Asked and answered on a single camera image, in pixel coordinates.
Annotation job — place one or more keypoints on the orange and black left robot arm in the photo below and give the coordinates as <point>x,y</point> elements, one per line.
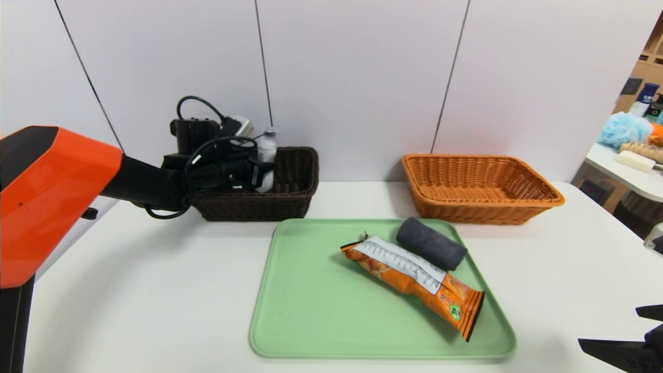
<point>52,197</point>

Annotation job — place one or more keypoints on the dark grey towel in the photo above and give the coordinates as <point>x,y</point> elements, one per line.
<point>431,243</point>

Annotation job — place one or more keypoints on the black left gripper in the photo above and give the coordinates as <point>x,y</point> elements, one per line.
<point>255,174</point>

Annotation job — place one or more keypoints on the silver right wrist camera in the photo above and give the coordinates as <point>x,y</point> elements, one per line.
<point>655,238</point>

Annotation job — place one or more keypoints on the orange snack packet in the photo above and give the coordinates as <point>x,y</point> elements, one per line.
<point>409,277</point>

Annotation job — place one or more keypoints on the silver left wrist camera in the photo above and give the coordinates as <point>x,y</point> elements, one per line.
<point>194,134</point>

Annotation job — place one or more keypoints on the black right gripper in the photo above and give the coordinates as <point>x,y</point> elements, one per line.
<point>657,347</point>

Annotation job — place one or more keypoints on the orange wicker basket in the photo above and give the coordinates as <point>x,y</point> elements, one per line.
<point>466,210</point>

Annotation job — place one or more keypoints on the black bag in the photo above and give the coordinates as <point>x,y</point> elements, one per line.
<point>634,217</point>

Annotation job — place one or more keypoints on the light blue bath loofah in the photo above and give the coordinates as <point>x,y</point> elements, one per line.
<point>621,129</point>

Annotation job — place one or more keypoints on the woven beige brush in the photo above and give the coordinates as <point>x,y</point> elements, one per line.
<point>646,151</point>

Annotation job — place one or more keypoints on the dark brown wicker basket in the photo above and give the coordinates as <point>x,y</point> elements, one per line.
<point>269,207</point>

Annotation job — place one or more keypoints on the light green plastic tray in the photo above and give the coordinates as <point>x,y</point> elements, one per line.
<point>321,321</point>

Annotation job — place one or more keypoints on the white bottle with blue cap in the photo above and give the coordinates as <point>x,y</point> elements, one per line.
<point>644,99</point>

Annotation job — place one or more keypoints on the dark box with green label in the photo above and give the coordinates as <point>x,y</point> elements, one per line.
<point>654,110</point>

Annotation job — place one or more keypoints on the orange round object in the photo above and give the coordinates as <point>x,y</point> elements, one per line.
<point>657,134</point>

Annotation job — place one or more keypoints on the wooden shelf unit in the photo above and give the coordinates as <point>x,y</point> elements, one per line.
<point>650,57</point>

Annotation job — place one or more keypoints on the white soap bar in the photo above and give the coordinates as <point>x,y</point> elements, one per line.
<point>634,160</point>

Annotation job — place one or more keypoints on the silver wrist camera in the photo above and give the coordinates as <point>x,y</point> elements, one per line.
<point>655,238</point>
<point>194,134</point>

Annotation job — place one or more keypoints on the translucent white plastic bottle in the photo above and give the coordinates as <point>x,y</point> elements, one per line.
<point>267,147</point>

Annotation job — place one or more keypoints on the white side table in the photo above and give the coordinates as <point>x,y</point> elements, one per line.
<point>621,175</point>

